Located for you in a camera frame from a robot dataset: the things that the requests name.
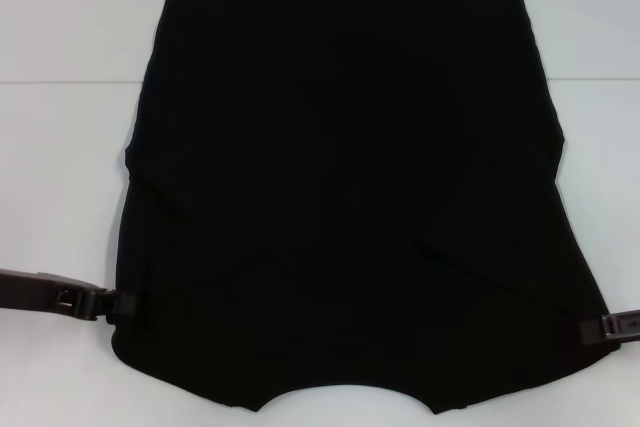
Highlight black t-shirt with FREE print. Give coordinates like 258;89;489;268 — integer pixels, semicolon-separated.
110;0;614;416

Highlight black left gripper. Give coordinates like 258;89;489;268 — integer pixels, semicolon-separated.
0;269;138;327

